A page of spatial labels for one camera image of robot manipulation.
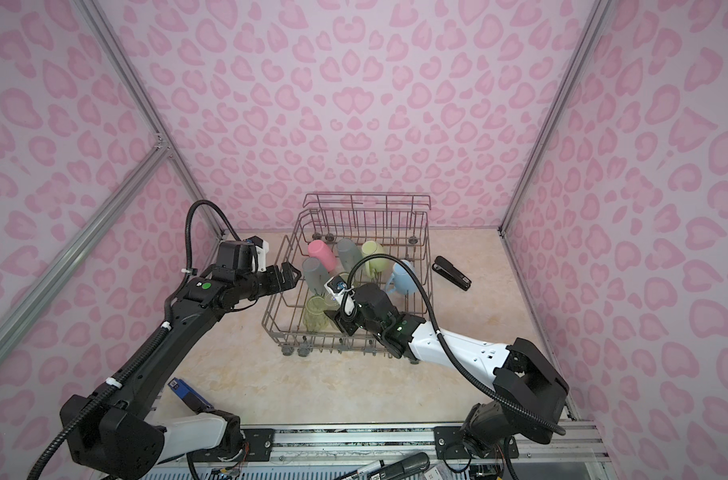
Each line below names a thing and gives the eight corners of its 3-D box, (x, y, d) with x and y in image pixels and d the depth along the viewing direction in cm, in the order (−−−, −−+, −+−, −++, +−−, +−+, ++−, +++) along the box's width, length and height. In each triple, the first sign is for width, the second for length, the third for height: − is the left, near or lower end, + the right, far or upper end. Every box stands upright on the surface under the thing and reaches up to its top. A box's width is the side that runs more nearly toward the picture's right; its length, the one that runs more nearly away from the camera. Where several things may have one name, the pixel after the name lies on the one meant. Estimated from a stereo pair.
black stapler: (430, 268, 110) (432, 260, 107) (437, 262, 112) (439, 254, 109) (465, 292, 103) (468, 285, 100) (472, 285, 105) (475, 277, 102)
